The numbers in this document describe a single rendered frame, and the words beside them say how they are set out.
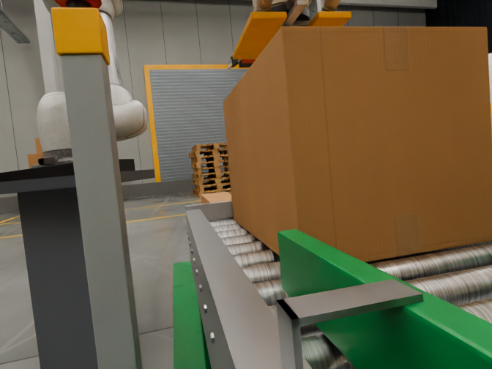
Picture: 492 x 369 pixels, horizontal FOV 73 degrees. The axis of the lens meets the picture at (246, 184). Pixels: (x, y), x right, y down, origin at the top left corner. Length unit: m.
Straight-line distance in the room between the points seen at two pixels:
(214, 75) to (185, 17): 1.99
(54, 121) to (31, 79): 10.21
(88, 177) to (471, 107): 0.68
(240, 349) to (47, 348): 1.29
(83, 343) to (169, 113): 9.74
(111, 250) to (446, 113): 0.63
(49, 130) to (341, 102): 1.09
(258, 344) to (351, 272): 0.10
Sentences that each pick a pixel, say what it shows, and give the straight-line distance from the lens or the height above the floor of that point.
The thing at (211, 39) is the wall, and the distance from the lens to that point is 11.79.
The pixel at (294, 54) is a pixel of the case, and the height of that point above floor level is 0.90.
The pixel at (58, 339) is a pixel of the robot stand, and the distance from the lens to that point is 1.50.
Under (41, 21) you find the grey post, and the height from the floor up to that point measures 2.53.
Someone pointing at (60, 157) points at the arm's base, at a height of 0.82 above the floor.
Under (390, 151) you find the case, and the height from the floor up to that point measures 0.74.
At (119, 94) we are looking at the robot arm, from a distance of 1.44.
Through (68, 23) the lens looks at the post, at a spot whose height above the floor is 0.97.
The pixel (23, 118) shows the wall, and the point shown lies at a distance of 11.47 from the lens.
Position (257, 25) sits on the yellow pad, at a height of 1.12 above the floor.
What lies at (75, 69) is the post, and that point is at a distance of 0.61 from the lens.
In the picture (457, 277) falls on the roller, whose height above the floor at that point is 0.55.
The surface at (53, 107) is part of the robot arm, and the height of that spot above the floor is 1.00.
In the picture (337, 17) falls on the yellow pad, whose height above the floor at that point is 1.12.
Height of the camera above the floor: 0.74
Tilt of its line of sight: 4 degrees down
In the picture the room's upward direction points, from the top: 5 degrees counter-clockwise
